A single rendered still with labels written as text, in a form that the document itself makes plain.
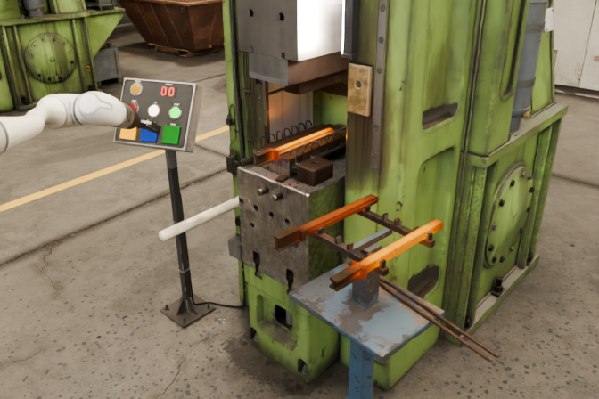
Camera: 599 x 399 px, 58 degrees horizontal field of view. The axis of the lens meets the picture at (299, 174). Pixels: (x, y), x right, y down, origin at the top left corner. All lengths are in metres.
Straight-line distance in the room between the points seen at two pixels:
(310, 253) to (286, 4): 0.90
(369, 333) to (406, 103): 0.73
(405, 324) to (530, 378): 1.07
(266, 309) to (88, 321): 0.96
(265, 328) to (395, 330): 0.95
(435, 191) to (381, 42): 0.74
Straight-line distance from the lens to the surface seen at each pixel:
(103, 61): 7.28
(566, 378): 2.76
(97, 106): 1.84
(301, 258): 2.09
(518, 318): 3.01
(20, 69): 6.60
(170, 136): 2.30
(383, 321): 1.73
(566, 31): 6.95
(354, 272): 1.44
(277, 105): 2.31
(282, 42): 1.92
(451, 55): 2.13
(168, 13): 8.55
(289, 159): 2.03
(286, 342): 2.45
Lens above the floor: 1.78
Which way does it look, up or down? 24 degrees down
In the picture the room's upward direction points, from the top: 1 degrees counter-clockwise
